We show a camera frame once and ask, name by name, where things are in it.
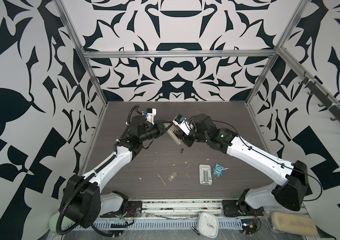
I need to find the white remote control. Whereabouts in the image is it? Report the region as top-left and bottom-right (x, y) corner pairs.
(167, 123), (185, 145)

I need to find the remote battery cover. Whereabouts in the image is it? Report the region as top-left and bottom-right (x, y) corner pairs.
(168, 172), (177, 182)

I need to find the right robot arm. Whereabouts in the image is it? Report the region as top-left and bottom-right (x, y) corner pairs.
(173, 114), (309, 212)

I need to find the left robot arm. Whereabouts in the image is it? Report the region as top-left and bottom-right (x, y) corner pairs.
(49, 116), (173, 235)

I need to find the silver metal phone stand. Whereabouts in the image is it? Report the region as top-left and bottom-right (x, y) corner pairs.
(199, 165), (212, 186)

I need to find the blue owl toy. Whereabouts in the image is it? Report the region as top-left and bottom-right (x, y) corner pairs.
(213, 163), (225, 177)

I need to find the white square clock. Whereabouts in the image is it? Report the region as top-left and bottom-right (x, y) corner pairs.
(197, 212), (219, 239)

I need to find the black marker pen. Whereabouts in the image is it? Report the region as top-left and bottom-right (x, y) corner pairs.
(191, 227), (200, 236)

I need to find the small circuit board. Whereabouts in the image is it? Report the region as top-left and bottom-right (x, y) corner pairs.
(241, 219), (259, 235)

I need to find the beige sponge pad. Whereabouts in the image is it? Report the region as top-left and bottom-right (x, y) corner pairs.
(271, 212), (319, 237)

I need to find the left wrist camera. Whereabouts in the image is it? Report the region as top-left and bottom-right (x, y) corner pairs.
(144, 108), (157, 125)

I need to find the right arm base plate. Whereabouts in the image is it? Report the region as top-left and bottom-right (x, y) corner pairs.
(222, 200), (247, 218)

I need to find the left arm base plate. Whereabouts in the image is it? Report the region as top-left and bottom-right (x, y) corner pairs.
(100, 200), (143, 218)

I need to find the white slotted cable duct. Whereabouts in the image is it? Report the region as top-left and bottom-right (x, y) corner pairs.
(76, 217), (244, 231)

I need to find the black wall hook rack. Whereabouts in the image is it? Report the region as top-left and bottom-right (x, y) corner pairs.
(298, 72), (340, 123)

